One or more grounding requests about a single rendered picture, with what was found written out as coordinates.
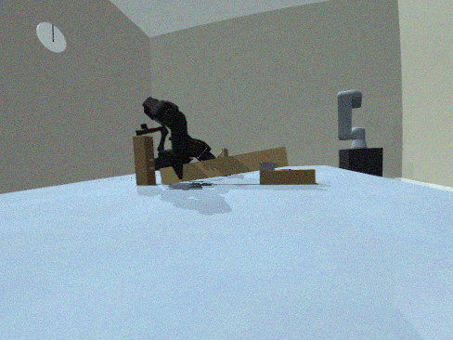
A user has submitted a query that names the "long tan wooden rail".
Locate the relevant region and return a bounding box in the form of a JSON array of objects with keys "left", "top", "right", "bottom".
[{"left": 160, "top": 146, "right": 288, "bottom": 185}]

